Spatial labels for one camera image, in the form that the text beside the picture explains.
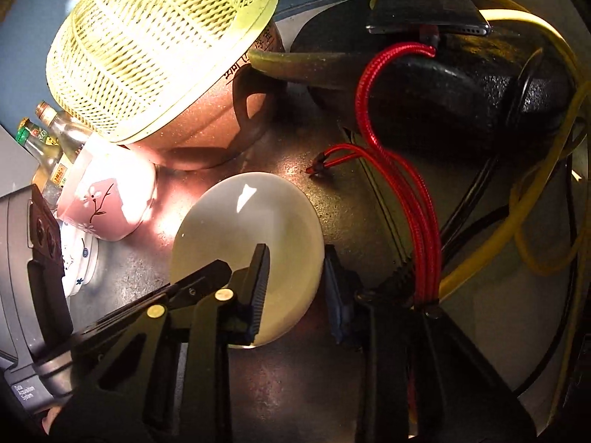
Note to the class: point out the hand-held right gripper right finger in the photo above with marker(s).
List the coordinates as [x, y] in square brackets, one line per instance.
[337, 295]

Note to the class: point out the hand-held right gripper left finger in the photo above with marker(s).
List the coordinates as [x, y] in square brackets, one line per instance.
[261, 286]

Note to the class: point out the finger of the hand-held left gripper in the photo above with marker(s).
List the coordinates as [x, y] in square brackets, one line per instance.
[198, 279]

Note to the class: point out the red patterned bowl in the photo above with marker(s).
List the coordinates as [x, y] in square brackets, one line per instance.
[244, 230]

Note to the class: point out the person's left hand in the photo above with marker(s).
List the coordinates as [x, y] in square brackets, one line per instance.
[51, 421]

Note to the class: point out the bear print bowl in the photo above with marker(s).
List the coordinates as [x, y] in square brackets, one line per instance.
[81, 263]

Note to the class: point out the pink floral cup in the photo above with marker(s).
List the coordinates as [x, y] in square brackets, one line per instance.
[106, 203]

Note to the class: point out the green cap clear bottle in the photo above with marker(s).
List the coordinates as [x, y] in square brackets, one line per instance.
[39, 147]

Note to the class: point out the brown clay pot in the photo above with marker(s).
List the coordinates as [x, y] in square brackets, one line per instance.
[207, 134]

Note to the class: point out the gold cap glass bottle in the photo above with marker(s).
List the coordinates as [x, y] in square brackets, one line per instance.
[57, 122]

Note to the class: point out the black textured object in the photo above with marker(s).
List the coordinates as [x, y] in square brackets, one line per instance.
[438, 101]

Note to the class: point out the yellow mesh food cover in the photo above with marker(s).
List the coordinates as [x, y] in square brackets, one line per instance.
[152, 46]

